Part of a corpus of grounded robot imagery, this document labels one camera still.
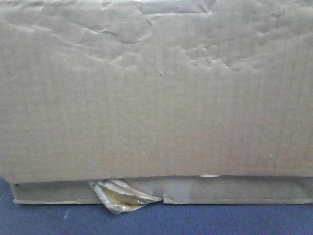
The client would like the large brown cardboard box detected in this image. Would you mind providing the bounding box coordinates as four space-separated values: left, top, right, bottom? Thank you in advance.
0 0 313 204

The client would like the peeling clear packing tape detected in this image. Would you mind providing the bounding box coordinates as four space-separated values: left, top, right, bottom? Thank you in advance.
87 179 163 215

